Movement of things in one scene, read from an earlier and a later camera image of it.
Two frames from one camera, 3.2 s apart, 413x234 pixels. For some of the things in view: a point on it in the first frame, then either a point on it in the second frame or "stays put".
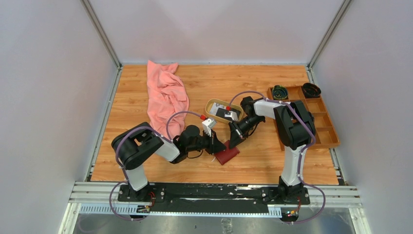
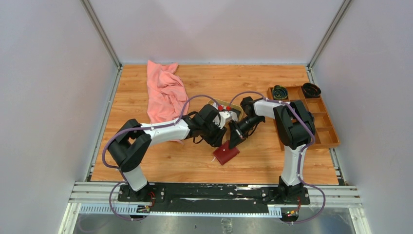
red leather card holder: x=225 y=155 stays put
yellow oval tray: x=209 y=105 stays put
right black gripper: x=237 y=135 stays put
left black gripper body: x=203 y=143 → x=211 y=133
